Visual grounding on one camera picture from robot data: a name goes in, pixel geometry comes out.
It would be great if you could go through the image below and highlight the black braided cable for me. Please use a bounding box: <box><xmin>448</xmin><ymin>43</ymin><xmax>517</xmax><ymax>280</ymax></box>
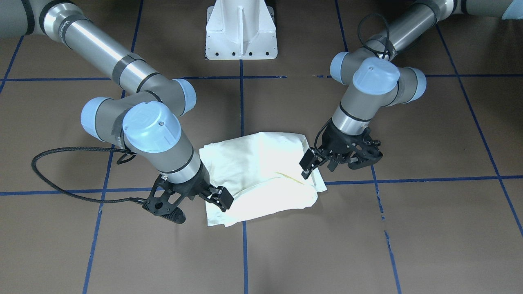
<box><xmin>31</xmin><ymin>146</ymin><xmax>145</xmax><ymax>204</ymax></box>

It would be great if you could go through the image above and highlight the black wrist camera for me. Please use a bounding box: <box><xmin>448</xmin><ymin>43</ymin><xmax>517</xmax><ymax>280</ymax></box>
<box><xmin>142</xmin><ymin>185</ymin><xmax>186</xmax><ymax>225</ymax></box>
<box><xmin>327</xmin><ymin>130</ymin><xmax>383</xmax><ymax>172</ymax></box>

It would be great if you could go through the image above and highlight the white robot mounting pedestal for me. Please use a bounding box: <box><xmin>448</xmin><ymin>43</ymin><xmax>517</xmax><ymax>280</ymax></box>
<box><xmin>204</xmin><ymin>0</ymin><xmax>278</xmax><ymax>61</ymax></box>

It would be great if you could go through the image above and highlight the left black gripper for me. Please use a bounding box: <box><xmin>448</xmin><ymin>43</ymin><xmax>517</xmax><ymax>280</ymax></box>
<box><xmin>299</xmin><ymin>120</ymin><xmax>374</xmax><ymax>179</ymax></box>

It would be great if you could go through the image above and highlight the cream long-sleeve cat shirt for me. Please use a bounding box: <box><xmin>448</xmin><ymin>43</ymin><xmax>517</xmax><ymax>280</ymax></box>
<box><xmin>199</xmin><ymin>132</ymin><xmax>327</xmax><ymax>227</ymax></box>

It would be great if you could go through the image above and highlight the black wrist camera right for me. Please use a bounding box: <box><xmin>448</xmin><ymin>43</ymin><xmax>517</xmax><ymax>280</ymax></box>
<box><xmin>142</xmin><ymin>185</ymin><xmax>186</xmax><ymax>225</ymax></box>

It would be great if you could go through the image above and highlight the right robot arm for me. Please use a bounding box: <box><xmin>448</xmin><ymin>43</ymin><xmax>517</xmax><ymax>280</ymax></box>
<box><xmin>1</xmin><ymin>0</ymin><xmax>234</xmax><ymax>223</ymax></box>

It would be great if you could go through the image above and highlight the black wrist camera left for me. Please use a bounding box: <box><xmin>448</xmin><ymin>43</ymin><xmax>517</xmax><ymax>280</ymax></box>
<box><xmin>327</xmin><ymin>130</ymin><xmax>383</xmax><ymax>172</ymax></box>

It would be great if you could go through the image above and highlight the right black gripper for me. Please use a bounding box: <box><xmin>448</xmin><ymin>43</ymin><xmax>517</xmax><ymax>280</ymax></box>
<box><xmin>153</xmin><ymin>167</ymin><xmax>234</xmax><ymax>212</ymax></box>

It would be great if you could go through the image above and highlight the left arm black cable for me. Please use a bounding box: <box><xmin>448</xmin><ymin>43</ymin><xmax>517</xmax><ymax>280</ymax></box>
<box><xmin>358</xmin><ymin>13</ymin><xmax>393</xmax><ymax>58</ymax></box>

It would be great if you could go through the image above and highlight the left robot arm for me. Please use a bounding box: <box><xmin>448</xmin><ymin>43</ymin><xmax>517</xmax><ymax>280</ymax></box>
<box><xmin>299</xmin><ymin>0</ymin><xmax>522</xmax><ymax>179</ymax></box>

